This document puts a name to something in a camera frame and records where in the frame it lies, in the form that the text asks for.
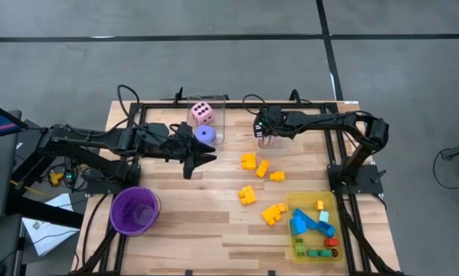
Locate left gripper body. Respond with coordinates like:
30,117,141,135
135,121,196,180

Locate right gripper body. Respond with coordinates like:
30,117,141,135
255,106,290,139

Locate purple foam dice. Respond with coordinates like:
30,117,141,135
195,125,218,146

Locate pink foam dice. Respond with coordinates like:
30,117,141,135
190,101,215,126

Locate large orange-yellow toy block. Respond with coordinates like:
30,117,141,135
261,205,283,227

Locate long blue brick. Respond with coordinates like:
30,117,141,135
292,208,319,231

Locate large blue toy block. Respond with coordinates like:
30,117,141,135
289,215,309,236

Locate lime green toy brick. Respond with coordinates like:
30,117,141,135
293,238,307,258

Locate frosted clear plastic bin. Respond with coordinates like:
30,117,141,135
255,110,290,157

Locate tall clear plastic container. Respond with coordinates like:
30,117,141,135
185,94,228,150

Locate purple plastic bucket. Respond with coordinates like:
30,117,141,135
109,186,162,238

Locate yellow translucent plastic bin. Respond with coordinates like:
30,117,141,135
286,191,345,265

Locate black equipment case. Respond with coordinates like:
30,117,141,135
12,118,68,185

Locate white paper sheets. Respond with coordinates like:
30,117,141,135
21,192,80,257

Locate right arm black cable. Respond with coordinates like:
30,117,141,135
242,94,270,116

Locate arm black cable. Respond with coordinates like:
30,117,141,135
242,94,270,116
116,84,143,130

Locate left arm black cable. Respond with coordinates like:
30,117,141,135
116,84,143,130

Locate black floor cable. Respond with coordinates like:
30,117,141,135
431,147,459,191

